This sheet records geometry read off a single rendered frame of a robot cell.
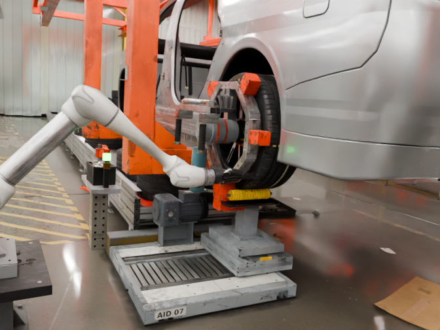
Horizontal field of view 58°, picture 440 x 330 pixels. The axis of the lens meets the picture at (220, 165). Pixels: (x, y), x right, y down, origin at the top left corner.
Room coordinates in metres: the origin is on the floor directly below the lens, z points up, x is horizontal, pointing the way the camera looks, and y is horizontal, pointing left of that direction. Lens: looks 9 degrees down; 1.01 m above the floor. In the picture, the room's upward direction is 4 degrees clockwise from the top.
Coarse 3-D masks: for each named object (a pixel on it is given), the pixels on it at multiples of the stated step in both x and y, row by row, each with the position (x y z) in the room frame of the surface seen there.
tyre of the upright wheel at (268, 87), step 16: (240, 80) 2.24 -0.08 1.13; (272, 80) 2.15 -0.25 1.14; (256, 96) 2.07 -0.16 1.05; (272, 96) 2.03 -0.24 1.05; (272, 112) 1.97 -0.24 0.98; (272, 128) 1.95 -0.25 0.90; (272, 144) 1.96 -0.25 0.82; (256, 160) 2.03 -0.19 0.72; (272, 160) 1.99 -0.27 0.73; (256, 176) 2.02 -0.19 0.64; (272, 176) 2.06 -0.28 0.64; (288, 176) 2.10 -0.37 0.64
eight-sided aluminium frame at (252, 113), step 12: (228, 84) 2.19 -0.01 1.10; (240, 96) 2.06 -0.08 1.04; (252, 96) 2.06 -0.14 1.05; (216, 108) 2.40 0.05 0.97; (252, 108) 2.02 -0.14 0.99; (252, 120) 1.96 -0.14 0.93; (216, 156) 2.35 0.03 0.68; (252, 156) 1.97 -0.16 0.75; (216, 168) 2.28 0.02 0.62; (240, 168) 2.02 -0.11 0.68
